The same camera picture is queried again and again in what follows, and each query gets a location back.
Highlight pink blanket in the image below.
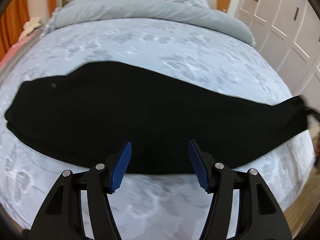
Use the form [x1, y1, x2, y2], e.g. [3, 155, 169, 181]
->
[1, 30, 42, 68]

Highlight white flower plush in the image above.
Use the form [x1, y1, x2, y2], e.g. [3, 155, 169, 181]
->
[18, 17, 42, 41]

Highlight white wardrobe doors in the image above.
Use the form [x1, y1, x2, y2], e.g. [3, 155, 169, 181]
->
[237, 0, 319, 107]

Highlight black pants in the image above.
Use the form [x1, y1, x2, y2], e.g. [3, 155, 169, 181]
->
[4, 61, 308, 174]

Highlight grey folded duvet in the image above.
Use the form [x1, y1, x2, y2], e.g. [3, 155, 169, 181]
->
[42, 0, 255, 46]

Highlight butterfly print bed cover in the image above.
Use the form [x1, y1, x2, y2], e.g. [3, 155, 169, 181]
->
[1, 18, 291, 239]

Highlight orange curtain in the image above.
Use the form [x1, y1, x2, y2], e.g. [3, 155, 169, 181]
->
[1, 0, 56, 58]

